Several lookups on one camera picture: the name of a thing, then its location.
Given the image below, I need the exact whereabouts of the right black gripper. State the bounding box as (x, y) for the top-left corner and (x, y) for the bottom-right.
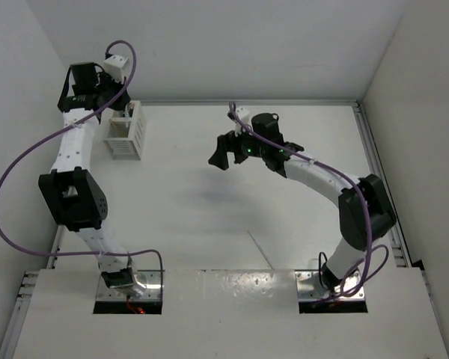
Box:
(209, 122), (266, 171)

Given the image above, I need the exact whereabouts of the thin wooden stick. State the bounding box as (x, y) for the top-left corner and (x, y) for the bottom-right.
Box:
(110, 120), (124, 136)

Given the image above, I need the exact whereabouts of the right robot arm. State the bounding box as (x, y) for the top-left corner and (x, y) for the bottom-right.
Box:
(208, 108), (397, 292)

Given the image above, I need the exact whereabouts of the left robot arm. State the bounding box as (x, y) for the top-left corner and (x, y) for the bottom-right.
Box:
(38, 62), (137, 295)

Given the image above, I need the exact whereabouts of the white two-slot organizer box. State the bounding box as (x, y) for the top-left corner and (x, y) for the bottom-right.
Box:
(103, 100), (147, 161)

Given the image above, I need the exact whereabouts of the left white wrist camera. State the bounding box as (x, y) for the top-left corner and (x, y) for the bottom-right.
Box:
(103, 55), (129, 83)

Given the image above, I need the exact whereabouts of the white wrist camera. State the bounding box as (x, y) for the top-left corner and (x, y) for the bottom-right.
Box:
(230, 107), (250, 136)
(103, 55), (129, 83)

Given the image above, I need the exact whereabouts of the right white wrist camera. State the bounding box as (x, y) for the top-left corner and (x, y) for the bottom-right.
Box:
(230, 107), (250, 136)

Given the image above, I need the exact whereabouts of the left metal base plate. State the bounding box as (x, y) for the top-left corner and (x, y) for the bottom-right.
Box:
(95, 271), (162, 302)

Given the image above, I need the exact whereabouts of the metal base plate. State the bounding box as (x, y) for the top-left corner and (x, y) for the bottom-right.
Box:
(295, 270), (365, 303)
(95, 271), (162, 302)

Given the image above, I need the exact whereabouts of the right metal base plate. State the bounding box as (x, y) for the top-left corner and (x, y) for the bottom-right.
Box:
(295, 270), (365, 303)

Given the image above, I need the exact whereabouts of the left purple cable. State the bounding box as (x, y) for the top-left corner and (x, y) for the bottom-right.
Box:
(0, 40), (164, 272)

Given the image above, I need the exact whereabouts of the aluminium frame rail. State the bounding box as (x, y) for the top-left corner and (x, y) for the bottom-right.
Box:
(353, 102), (412, 268)

